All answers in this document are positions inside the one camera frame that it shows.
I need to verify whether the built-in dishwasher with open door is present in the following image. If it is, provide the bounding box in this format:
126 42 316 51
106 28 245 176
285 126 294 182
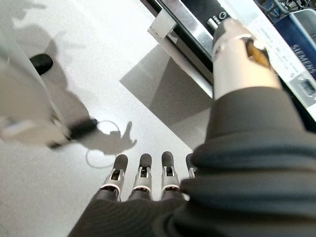
142 0 316 133

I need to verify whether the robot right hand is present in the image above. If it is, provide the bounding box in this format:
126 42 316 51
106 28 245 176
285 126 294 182
68 17 316 237

